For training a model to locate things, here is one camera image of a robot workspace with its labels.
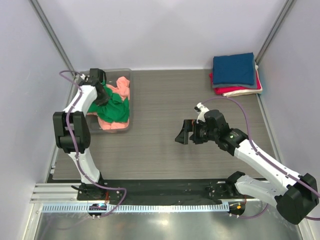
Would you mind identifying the green t shirt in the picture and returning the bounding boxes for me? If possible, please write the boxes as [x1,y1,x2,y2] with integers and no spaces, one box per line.
[87,84,130,124]

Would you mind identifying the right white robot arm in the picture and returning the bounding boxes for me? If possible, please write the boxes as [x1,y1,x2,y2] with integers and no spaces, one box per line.
[175,106,319,225]

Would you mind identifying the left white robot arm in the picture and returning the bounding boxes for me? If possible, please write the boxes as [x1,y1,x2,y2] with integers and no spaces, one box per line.
[52,68,110,200]

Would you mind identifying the clear plastic bin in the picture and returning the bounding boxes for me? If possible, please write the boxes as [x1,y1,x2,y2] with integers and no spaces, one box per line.
[76,68,133,134]

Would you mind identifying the salmon pink t shirt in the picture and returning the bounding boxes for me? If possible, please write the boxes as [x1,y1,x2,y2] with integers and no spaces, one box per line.
[87,76,130,131]

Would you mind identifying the folded red t shirt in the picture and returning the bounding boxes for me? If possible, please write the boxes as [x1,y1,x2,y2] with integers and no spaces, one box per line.
[209,72,248,95]

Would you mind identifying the folded cream t shirt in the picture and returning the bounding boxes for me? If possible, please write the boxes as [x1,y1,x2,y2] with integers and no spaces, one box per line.
[223,64,263,97]

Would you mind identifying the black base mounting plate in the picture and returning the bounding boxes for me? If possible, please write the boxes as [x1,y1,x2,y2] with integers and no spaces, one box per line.
[77,178,244,205]

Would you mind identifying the folded blue t shirt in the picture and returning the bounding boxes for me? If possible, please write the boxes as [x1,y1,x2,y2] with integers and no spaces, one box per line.
[212,52,256,86]

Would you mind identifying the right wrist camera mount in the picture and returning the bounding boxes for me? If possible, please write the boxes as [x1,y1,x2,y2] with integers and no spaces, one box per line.
[194,102,210,124]

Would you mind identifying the left corner aluminium post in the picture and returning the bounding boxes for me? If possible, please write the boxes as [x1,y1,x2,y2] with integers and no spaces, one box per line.
[29,0,75,71]

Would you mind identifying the corner aluminium post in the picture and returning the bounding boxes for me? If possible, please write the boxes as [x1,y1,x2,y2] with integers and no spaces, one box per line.
[255,0,297,65]
[29,0,75,71]

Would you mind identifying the slotted cable duct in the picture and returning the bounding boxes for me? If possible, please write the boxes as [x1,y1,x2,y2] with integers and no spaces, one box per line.
[42,202,230,214]

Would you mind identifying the aluminium extrusion rail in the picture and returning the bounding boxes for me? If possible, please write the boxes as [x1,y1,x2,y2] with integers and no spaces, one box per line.
[30,183,80,204]

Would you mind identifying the right corner aluminium post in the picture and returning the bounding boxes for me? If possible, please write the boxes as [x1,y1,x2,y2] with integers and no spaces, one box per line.
[255,0,297,65]

